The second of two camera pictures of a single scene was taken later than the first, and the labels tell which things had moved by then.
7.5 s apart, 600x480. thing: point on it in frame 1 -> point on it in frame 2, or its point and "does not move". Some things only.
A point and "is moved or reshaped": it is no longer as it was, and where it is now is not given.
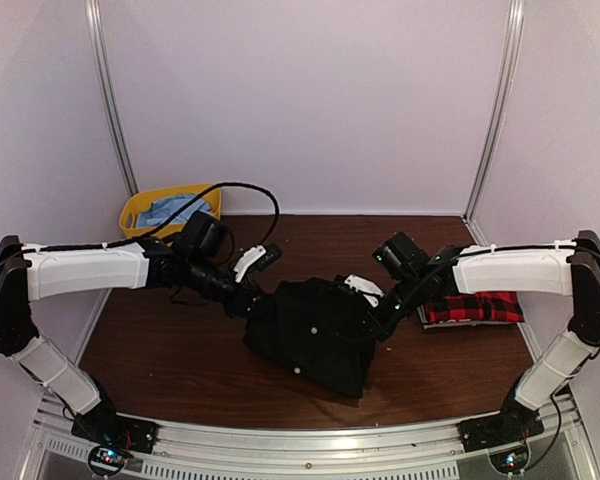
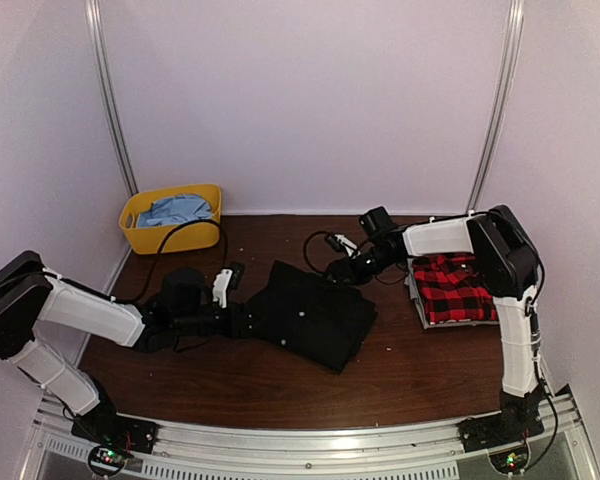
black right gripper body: x=411 y=299 -> x=366 y=271
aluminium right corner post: x=493 y=139 does not move
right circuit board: x=510 y=460 does not move
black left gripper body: x=197 y=280 -> x=190 y=324
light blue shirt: x=162 y=211 does not move
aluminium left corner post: x=108 y=92 does not move
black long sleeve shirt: x=318 y=329 is moved or reshaped
